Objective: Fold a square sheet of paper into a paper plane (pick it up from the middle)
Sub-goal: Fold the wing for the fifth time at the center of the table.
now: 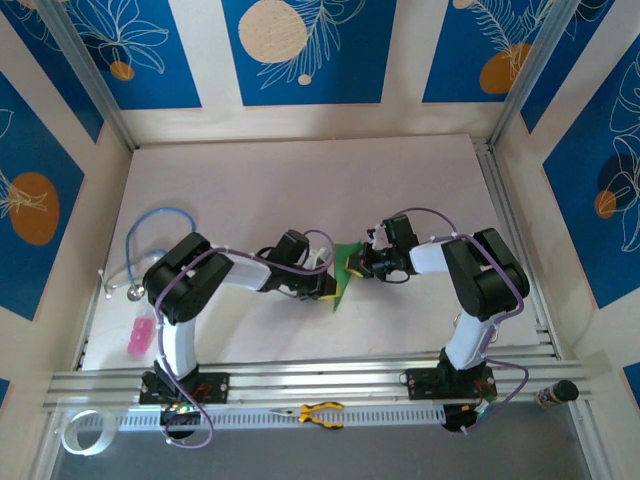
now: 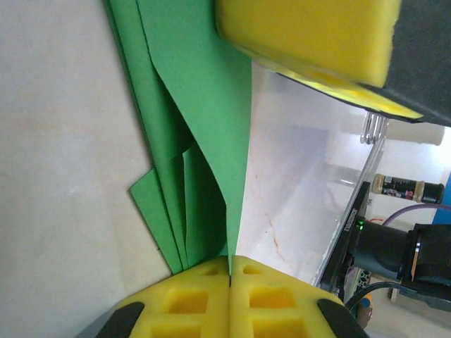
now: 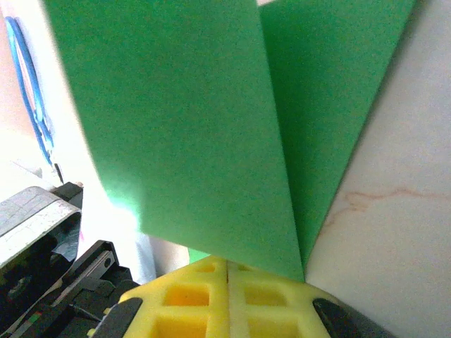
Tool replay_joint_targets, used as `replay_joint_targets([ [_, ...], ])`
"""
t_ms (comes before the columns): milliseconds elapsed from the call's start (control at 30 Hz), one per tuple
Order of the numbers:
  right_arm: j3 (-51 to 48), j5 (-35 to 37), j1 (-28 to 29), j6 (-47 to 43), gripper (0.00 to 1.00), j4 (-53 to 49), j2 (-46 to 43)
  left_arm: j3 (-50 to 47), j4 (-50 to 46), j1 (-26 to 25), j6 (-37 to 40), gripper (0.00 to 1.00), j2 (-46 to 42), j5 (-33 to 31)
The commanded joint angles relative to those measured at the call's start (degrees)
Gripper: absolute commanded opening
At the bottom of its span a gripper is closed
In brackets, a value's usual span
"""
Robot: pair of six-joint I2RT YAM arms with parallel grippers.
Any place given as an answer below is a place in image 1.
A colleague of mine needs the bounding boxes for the green paper sheet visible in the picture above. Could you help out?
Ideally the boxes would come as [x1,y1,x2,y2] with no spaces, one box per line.
[332,241,366,314]

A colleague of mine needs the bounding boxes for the yellow black pliers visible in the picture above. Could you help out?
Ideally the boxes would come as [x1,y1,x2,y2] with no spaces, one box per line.
[269,401,346,430]

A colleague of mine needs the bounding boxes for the blue stethoscope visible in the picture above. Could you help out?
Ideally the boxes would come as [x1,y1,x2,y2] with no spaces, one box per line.
[98,205,197,302]

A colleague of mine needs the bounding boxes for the pink plastic container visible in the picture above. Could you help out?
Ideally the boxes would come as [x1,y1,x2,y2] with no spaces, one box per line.
[127,315,155,359]

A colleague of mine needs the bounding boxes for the black right controller board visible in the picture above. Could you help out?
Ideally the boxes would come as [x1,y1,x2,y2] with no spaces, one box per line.
[442,399,496,435]

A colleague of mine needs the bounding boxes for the black controller board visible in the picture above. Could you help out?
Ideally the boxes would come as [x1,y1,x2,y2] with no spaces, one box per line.
[442,399,496,435]
[158,402,202,441]

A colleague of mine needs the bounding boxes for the black left controller board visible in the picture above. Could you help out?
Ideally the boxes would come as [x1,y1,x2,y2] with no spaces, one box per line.
[158,402,202,441]

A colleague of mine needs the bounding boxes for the dark capped bottle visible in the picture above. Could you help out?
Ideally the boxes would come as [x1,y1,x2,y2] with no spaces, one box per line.
[534,379,580,409]

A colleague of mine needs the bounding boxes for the clear tape roll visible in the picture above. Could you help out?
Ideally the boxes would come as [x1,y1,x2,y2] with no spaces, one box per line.
[60,409,117,457]

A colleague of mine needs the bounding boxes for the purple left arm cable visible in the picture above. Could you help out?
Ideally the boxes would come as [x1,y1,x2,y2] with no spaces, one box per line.
[153,228,336,449]

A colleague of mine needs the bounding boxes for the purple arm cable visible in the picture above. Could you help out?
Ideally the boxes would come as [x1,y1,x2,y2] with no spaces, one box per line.
[392,207,531,436]
[153,228,336,449]

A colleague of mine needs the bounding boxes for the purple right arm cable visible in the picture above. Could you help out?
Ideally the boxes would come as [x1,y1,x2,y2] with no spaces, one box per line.
[392,207,531,436]

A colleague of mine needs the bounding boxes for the aluminium mounting rail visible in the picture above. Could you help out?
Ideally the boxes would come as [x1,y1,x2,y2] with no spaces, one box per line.
[42,349,599,415]

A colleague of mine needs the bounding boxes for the aluminium side rail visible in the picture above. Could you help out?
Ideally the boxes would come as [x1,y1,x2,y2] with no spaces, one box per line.
[471,138,561,359]

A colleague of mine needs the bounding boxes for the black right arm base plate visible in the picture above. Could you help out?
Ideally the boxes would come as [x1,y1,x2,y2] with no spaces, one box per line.
[405,367,497,401]

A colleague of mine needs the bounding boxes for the perforated grey cable duct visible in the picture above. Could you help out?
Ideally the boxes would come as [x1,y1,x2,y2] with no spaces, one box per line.
[117,403,447,431]

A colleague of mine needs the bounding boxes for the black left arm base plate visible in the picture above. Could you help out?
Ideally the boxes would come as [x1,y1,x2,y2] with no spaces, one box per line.
[138,370,232,405]

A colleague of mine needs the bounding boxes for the aluminium frame post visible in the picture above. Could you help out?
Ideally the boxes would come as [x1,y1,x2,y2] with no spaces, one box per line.
[37,0,139,151]
[485,0,576,151]

